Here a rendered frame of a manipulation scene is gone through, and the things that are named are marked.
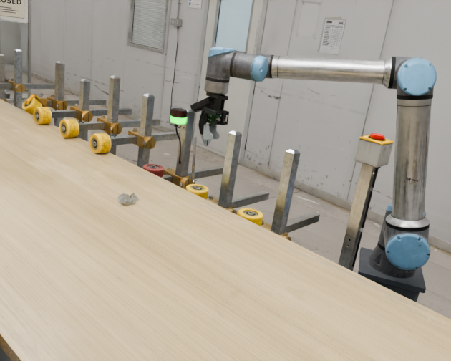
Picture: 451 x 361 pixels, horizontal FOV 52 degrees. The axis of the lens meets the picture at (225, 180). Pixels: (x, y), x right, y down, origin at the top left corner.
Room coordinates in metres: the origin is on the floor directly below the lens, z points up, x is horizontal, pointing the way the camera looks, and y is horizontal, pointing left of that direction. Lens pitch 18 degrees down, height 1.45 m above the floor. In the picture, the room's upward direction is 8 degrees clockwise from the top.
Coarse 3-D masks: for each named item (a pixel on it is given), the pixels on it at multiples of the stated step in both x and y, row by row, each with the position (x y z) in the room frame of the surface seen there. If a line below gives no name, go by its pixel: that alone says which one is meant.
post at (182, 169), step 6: (192, 114) 1.75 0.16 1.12; (186, 120) 1.74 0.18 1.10; (192, 120) 1.76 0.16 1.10; (186, 126) 1.74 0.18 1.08; (192, 126) 1.76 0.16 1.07; (180, 132) 1.76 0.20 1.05; (186, 132) 1.74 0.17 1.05; (192, 132) 1.76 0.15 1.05; (180, 138) 1.76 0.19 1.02; (186, 138) 1.74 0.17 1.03; (186, 144) 1.75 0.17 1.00; (186, 150) 1.75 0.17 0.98; (180, 156) 1.75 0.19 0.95; (186, 156) 1.75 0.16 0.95; (186, 162) 1.75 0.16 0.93; (180, 168) 1.74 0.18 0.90; (186, 168) 1.76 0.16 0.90; (180, 174) 1.74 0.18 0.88; (186, 174) 1.76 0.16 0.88
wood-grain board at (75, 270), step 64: (0, 128) 1.96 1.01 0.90; (0, 192) 1.27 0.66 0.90; (64, 192) 1.34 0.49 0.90; (128, 192) 1.42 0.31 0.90; (0, 256) 0.91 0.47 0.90; (64, 256) 0.95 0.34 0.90; (128, 256) 1.00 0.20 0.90; (192, 256) 1.04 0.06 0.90; (256, 256) 1.09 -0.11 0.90; (320, 256) 1.15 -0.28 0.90; (0, 320) 0.70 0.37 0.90; (64, 320) 0.72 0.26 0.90; (128, 320) 0.75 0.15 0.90; (192, 320) 0.78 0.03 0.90; (256, 320) 0.81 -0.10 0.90; (320, 320) 0.84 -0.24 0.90; (384, 320) 0.88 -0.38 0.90; (448, 320) 0.92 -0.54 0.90
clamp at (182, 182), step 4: (172, 168) 1.83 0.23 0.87; (164, 172) 1.79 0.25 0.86; (168, 172) 1.78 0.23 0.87; (172, 172) 1.78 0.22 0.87; (172, 176) 1.76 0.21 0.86; (176, 176) 1.74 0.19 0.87; (184, 176) 1.75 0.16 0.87; (188, 176) 1.76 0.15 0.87; (172, 180) 1.76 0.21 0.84; (176, 180) 1.74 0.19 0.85; (180, 180) 1.73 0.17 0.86; (184, 180) 1.72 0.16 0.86; (188, 180) 1.74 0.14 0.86; (192, 180) 1.75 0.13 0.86; (176, 184) 1.74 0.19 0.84; (180, 184) 1.72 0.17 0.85; (184, 184) 1.72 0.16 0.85; (188, 184) 1.74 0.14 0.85; (184, 188) 1.72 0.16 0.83
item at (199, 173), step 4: (204, 168) 1.93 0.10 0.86; (208, 168) 1.94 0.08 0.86; (212, 168) 1.95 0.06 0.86; (216, 168) 1.95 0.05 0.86; (220, 168) 1.97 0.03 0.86; (188, 172) 1.85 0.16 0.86; (196, 172) 1.86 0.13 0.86; (200, 172) 1.88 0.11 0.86; (204, 172) 1.90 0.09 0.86; (208, 172) 1.92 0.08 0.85; (212, 172) 1.93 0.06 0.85; (216, 172) 1.95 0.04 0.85; (220, 172) 1.97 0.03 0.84; (164, 176) 1.75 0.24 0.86; (168, 176) 1.75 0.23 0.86; (196, 176) 1.86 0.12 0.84; (200, 176) 1.88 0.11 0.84; (204, 176) 1.90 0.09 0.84; (208, 176) 1.92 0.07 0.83; (168, 180) 1.75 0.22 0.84
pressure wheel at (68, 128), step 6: (66, 120) 1.95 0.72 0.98; (72, 120) 1.97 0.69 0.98; (60, 126) 1.97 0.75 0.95; (66, 126) 1.94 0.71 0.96; (72, 126) 1.95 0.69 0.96; (78, 126) 1.97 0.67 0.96; (60, 132) 1.97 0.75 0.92; (66, 132) 1.94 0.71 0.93; (72, 132) 1.95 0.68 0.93; (78, 132) 1.97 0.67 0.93
